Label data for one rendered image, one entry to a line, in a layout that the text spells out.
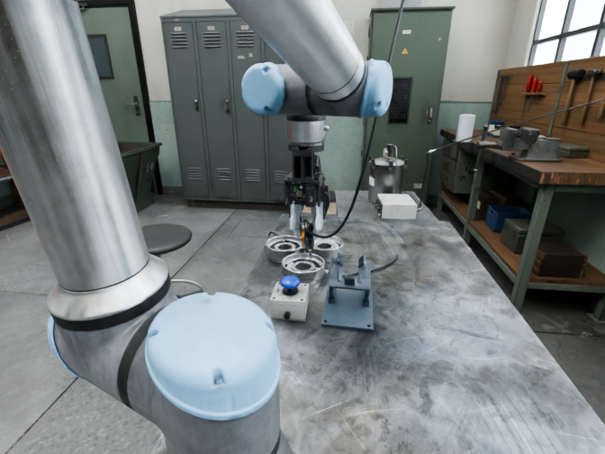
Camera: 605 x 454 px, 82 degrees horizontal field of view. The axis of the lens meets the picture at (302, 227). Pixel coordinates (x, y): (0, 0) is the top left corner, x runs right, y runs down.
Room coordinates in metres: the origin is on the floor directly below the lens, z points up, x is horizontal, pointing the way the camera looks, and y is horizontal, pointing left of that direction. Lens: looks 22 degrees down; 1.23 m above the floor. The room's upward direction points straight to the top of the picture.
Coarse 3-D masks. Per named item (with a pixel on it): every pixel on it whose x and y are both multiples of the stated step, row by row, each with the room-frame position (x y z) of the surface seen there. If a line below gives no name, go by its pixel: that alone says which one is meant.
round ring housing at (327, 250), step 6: (324, 234) 0.92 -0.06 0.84; (318, 240) 0.91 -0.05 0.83; (324, 240) 0.91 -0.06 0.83; (330, 240) 0.91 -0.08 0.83; (336, 240) 0.90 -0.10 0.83; (318, 246) 0.88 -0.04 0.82; (324, 246) 0.89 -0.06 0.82; (330, 246) 0.88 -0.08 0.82; (342, 246) 0.85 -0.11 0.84; (306, 252) 0.85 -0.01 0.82; (312, 252) 0.83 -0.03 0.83; (318, 252) 0.82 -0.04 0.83; (324, 252) 0.82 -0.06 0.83; (330, 252) 0.82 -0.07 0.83; (336, 252) 0.82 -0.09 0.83; (342, 252) 0.85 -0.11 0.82; (324, 258) 0.82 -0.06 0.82; (330, 258) 0.82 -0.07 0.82
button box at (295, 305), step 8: (280, 288) 0.62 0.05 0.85; (296, 288) 0.62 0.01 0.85; (304, 288) 0.62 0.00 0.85; (272, 296) 0.59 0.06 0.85; (280, 296) 0.59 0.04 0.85; (288, 296) 0.59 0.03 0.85; (296, 296) 0.59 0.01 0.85; (304, 296) 0.59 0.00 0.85; (272, 304) 0.58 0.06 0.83; (280, 304) 0.58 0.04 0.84; (288, 304) 0.58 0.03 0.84; (296, 304) 0.57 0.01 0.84; (304, 304) 0.57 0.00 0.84; (272, 312) 0.58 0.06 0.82; (280, 312) 0.58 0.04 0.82; (288, 312) 0.57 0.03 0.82; (296, 312) 0.57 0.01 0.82; (304, 312) 0.57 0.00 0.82; (296, 320) 0.57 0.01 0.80; (304, 320) 0.57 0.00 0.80
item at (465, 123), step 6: (462, 114) 2.76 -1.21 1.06; (468, 114) 2.73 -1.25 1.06; (462, 120) 2.73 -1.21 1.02; (468, 120) 2.70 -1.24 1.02; (462, 126) 2.72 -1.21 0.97; (468, 126) 2.70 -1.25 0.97; (456, 132) 2.75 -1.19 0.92; (462, 132) 2.72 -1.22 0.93; (468, 132) 2.70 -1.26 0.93; (456, 138) 2.76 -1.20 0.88; (462, 138) 2.71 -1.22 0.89
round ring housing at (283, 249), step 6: (270, 240) 0.89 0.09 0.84; (276, 240) 0.91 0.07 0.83; (282, 240) 0.91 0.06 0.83; (288, 240) 0.91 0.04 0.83; (294, 240) 0.91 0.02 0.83; (276, 246) 0.87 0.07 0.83; (282, 246) 0.88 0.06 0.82; (288, 246) 0.88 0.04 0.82; (294, 246) 0.87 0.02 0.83; (300, 246) 0.87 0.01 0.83; (270, 252) 0.83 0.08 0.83; (276, 252) 0.81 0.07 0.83; (282, 252) 0.81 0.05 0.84; (288, 252) 0.81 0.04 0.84; (294, 252) 0.82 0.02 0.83; (300, 252) 0.83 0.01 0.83; (270, 258) 0.84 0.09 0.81; (276, 258) 0.82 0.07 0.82; (282, 258) 0.81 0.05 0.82
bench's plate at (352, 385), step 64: (384, 256) 0.86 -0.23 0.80; (448, 256) 0.86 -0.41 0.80; (320, 320) 0.58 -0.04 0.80; (384, 320) 0.58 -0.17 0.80; (448, 320) 0.58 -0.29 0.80; (512, 320) 0.58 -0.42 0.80; (320, 384) 0.41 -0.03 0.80; (384, 384) 0.41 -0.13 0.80; (448, 384) 0.41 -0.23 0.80; (512, 384) 0.41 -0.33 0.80; (320, 448) 0.31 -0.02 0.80; (384, 448) 0.31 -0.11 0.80; (448, 448) 0.31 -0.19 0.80; (512, 448) 0.31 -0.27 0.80; (576, 448) 0.31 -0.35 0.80
